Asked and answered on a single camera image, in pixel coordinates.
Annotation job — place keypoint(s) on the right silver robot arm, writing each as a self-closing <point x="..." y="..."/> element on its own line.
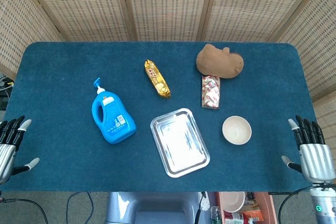
<point x="324" y="204"/>

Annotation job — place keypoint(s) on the brown plush toy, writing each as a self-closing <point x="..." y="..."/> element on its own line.
<point x="219" y="62"/>

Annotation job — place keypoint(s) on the red snack package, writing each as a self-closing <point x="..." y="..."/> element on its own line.
<point x="233" y="218"/>

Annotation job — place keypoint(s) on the orange snack package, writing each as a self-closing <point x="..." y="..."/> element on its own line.
<point x="253" y="214"/>

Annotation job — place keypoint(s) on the blue detergent pump bottle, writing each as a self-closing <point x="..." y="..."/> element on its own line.
<point x="112" y="119"/>

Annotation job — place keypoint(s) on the red white snack packet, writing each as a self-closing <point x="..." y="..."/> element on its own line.
<point x="210" y="91"/>

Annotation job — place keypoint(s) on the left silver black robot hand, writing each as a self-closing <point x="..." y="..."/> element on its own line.
<point x="6" y="150"/>

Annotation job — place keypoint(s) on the woven bamboo folding screen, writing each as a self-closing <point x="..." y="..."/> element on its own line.
<point x="168" y="3"/>

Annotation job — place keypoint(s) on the gold snack packet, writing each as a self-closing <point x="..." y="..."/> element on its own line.
<point x="157" y="79"/>

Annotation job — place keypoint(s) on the blue table mat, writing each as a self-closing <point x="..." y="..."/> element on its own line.
<point x="78" y="155"/>

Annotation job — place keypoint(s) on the cream ceramic bowl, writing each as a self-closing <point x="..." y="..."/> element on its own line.
<point x="236" y="130"/>

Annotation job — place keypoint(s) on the pink storage bin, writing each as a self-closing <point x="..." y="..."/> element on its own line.
<point x="265" y="205"/>

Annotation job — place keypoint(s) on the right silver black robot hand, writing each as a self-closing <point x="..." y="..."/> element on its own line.
<point x="315" y="159"/>

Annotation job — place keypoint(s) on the clear plastic bottle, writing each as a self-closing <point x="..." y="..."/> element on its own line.
<point x="215" y="214"/>

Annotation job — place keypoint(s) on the white bowl in bin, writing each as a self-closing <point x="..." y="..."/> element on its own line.
<point x="231" y="201"/>

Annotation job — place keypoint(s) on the silver metal tray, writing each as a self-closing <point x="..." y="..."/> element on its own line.
<point x="179" y="142"/>

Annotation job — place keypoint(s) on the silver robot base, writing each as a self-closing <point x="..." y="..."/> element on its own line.
<point x="153" y="208"/>

